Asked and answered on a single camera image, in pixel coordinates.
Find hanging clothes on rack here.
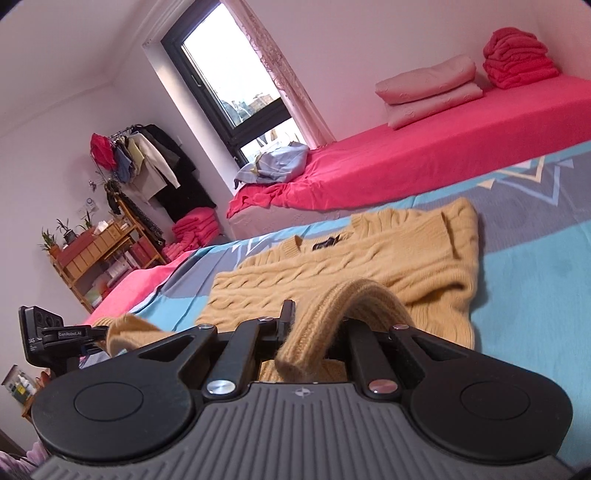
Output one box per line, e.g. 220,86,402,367
90,124,216,222

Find folded red blanket stack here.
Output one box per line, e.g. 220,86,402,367
483,27,560,90

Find blue grey patterned bedspread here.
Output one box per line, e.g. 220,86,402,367
94,140,591,469

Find pink pillow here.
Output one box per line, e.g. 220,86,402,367
387,82,484,130
375,55,477,105

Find mustard cable-knit sweater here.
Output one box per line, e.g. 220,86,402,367
94,197,480,384

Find red folded blankets by shelf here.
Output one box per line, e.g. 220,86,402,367
162,207,221,261

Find pink lace curtain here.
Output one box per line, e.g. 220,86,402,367
222,0,335,148

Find wooden shelf unit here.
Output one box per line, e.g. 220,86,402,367
49,200,166,313

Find black framed window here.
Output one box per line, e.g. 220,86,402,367
161,0,305,166

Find red sheeted bed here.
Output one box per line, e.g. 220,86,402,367
226,75,590,239

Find crumpled light blue garment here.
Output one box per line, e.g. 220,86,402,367
233,142,310,189

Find potted green plants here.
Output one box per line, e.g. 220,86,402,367
39,210,94,259

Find upper pink pillow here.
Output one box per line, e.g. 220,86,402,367
375,55,477,105

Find lower pink pillow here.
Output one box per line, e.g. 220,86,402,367
387,82,484,130

